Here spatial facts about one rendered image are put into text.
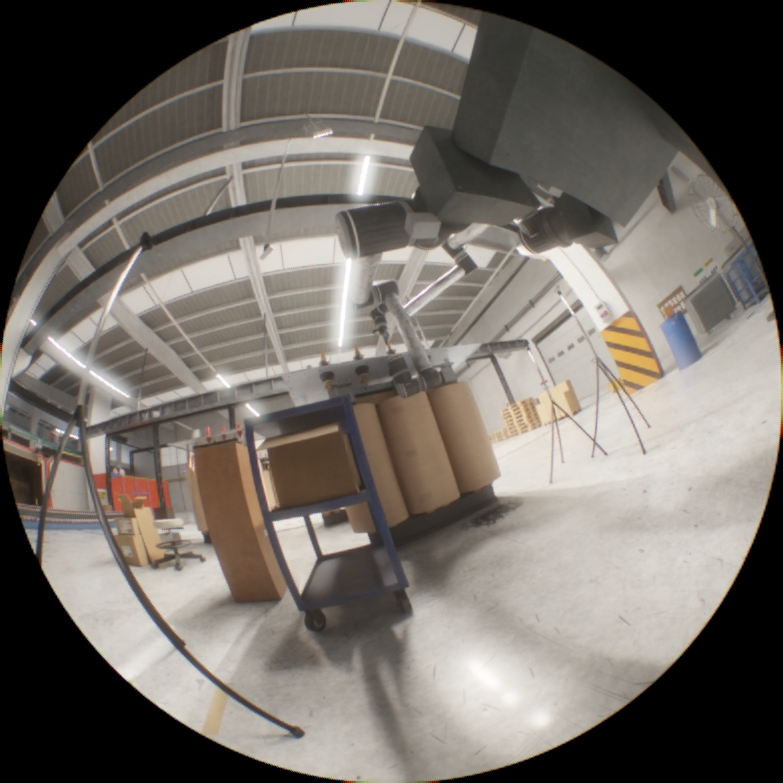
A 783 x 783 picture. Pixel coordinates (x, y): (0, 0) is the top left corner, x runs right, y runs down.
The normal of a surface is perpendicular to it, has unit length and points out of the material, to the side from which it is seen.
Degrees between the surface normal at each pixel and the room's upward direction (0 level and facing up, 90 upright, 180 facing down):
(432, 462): 90
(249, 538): 90
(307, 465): 90
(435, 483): 90
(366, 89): 174
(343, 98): 174
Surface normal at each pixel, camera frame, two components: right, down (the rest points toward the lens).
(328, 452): 0.14, -0.34
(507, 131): 0.29, 0.91
